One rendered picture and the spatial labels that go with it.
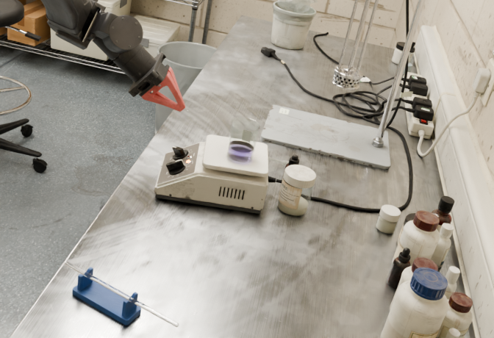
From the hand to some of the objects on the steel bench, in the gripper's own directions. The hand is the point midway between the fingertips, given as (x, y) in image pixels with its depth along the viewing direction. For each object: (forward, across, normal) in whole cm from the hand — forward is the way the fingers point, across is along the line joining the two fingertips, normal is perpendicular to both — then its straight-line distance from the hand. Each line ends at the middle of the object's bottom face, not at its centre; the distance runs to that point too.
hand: (179, 106), depth 117 cm
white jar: (+60, -94, +29) cm, 116 cm away
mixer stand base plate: (+35, -27, +10) cm, 45 cm away
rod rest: (+6, +40, -13) cm, 42 cm away
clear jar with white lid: (+27, +7, +4) cm, 29 cm away
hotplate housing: (+16, +5, -5) cm, 18 cm away
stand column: (+44, -25, +18) cm, 54 cm away
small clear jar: (+41, +9, +16) cm, 45 cm away
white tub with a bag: (+30, -93, +4) cm, 98 cm away
